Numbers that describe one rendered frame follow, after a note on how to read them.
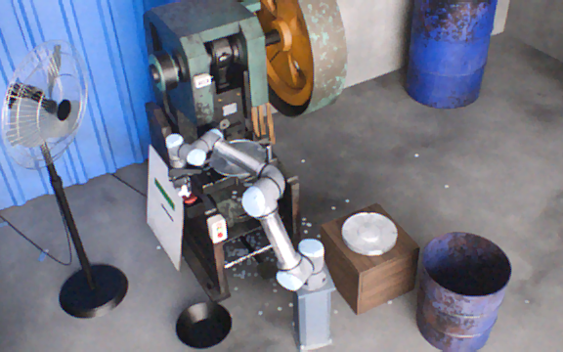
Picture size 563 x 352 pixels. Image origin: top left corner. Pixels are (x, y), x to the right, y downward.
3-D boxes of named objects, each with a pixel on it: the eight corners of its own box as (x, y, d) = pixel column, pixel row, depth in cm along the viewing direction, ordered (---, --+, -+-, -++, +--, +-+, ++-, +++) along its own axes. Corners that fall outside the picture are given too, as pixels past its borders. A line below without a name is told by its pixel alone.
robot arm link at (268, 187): (318, 275, 292) (275, 175, 271) (300, 295, 283) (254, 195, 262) (298, 271, 301) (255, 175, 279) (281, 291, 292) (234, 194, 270)
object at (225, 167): (276, 162, 324) (276, 161, 324) (225, 184, 315) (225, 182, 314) (249, 134, 344) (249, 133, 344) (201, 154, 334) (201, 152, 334)
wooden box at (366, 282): (413, 289, 357) (420, 246, 335) (357, 316, 345) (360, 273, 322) (373, 244, 385) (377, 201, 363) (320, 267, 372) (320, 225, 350)
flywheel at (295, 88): (367, 19, 276) (286, -80, 308) (327, 30, 269) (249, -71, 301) (334, 120, 336) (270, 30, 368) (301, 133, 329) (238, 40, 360)
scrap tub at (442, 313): (511, 334, 332) (531, 273, 301) (449, 372, 317) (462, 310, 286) (455, 282, 360) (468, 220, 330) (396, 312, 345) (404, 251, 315)
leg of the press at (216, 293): (232, 296, 359) (215, 174, 301) (213, 305, 355) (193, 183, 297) (170, 203, 421) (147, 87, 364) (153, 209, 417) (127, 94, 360)
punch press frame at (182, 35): (289, 241, 368) (281, 30, 283) (223, 270, 353) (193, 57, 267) (229, 168, 422) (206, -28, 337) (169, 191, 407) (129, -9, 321)
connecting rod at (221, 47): (241, 101, 313) (237, 38, 291) (219, 109, 308) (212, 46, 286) (224, 82, 327) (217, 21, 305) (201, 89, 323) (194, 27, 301)
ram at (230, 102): (249, 137, 325) (245, 87, 306) (223, 146, 320) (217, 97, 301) (235, 120, 337) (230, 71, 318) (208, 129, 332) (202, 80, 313)
